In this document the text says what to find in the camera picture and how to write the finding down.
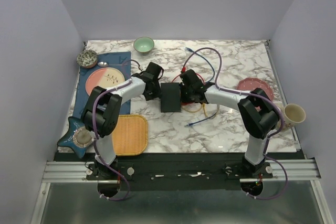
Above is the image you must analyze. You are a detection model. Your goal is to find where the black network switch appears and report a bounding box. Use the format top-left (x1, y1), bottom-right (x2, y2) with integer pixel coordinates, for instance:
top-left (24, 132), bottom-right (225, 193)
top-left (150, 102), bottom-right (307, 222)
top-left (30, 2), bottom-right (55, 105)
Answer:
top-left (160, 82), bottom-right (182, 113)

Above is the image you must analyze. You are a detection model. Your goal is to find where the yellow ethernet cable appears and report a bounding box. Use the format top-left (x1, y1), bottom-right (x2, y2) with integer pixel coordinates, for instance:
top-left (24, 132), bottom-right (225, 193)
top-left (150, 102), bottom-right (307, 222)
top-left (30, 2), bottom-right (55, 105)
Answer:
top-left (182, 102), bottom-right (214, 119)

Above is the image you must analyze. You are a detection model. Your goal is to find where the red ethernet cable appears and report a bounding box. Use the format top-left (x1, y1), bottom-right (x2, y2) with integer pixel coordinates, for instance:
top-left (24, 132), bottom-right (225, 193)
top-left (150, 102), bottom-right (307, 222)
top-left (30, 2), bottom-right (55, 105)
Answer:
top-left (172, 73), bottom-right (220, 113)

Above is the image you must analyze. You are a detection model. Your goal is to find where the blue ethernet cable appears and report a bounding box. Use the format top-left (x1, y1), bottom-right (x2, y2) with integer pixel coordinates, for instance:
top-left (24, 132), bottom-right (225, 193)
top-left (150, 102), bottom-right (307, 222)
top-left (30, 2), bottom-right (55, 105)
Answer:
top-left (184, 47), bottom-right (220, 127)

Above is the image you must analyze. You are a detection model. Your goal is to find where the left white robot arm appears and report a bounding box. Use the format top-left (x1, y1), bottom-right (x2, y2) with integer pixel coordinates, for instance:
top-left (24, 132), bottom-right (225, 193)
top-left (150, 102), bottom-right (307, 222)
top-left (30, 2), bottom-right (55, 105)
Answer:
top-left (81, 62), bottom-right (164, 179)

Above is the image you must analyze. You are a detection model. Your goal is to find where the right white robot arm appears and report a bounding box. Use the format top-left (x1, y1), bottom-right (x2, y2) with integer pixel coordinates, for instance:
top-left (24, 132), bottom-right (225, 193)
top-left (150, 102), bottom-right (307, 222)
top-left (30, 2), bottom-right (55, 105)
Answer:
top-left (180, 69), bottom-right (284, 178)

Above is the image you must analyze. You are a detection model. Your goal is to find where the blue placemat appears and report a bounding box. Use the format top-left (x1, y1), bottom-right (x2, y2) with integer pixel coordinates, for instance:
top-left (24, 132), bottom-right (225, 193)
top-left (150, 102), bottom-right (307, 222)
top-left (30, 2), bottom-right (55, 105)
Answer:
top-left (72, 51), bottom-right (131, 118)

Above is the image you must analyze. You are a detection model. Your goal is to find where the green ceramic bowl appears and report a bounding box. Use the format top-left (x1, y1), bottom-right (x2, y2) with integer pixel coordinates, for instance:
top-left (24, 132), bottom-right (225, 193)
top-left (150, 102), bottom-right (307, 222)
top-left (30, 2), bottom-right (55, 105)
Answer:
top-left (133, 37), bottom-right (155, 55)

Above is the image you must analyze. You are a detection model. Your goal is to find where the pink and cream plate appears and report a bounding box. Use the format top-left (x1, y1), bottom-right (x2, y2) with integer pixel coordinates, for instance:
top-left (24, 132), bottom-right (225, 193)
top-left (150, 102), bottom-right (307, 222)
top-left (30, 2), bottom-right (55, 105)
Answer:
top-left (85, 67), bottom-right (125, 95)

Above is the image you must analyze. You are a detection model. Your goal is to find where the orange woven tray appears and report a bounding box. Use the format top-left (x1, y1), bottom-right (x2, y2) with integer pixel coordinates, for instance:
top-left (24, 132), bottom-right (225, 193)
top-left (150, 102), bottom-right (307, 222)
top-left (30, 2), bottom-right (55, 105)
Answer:
top-left (112, 114), bottom-right (148, 156)

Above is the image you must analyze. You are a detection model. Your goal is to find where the pink dotted plate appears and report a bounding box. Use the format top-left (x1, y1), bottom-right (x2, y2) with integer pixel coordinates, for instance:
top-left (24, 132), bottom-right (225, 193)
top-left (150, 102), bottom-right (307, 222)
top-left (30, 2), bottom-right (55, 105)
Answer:
top-left (236, 78), bottom-right (274, 101)

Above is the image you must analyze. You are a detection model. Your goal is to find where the metal spoon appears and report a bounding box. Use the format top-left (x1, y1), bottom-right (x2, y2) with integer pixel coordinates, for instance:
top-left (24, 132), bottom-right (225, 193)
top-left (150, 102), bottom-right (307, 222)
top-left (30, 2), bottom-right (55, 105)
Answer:
top-left (97, 62), bottom-right (123, 68)

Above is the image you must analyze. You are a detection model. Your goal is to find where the patterned small bowl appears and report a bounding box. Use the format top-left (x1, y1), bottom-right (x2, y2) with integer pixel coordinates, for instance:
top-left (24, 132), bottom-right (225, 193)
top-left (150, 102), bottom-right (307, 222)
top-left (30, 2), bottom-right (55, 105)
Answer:
top-left (76, 50), bottom-right (98, 69)

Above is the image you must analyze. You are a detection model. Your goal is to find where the blue star-shaped dish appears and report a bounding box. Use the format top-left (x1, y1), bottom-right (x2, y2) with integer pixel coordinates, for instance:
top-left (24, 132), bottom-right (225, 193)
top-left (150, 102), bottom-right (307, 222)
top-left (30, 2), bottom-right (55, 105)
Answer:
top-left (57, 116), bottom-right (93, 158)

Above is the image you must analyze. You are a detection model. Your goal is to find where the cream printed mug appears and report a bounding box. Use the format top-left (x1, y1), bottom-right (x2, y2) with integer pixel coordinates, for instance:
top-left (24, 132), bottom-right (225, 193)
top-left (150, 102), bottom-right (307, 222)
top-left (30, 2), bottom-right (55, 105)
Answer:
top-left (276, 103), bottom-right (306, 132)

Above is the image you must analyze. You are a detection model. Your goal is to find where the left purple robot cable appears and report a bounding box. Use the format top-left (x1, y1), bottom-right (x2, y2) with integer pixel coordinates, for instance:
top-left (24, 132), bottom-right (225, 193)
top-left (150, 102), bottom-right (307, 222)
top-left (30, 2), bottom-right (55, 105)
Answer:
top-left (89, 59), bottom-right (144, 201)

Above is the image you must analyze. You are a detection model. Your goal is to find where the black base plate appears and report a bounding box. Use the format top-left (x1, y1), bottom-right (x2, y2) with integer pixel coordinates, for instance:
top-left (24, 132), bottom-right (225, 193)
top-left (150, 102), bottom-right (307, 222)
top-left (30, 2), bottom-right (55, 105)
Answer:
top-left (86, 163), bottom-right (273, 191)

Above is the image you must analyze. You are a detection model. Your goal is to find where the aluminium mounting rail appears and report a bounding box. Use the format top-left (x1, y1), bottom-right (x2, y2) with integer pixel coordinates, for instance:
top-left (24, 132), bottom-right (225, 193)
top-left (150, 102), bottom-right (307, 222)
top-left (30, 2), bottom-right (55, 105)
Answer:
top-left (42, 159), bottom-right (321, 184)

